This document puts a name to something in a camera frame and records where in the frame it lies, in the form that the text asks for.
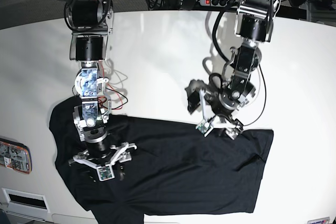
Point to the white power strip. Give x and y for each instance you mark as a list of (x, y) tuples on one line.
[(213, 3)]

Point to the white slotted tray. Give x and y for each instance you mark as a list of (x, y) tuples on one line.
[(27, 205)]

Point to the orange screw assortment box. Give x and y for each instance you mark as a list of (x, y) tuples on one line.
[(15, 156)]

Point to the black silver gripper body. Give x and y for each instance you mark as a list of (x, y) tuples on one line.
[(225, 102), (97, 142)]

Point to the black T-shirt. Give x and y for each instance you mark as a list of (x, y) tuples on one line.
[(174, 171)]

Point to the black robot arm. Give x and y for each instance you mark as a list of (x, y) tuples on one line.
[(90, 22), (231, 90)]

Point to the colourful sticker card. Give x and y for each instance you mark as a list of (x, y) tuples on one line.
[(325, 220)]

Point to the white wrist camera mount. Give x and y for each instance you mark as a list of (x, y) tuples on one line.
[(210, 122), (104, 165)]

